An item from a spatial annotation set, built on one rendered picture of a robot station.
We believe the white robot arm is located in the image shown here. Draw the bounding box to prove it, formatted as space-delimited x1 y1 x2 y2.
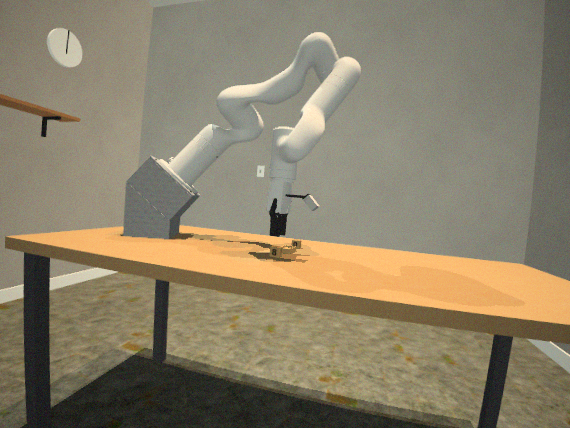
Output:
159 32 361 194

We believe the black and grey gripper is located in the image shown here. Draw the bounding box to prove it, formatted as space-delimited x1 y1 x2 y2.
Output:
266 179 294 237

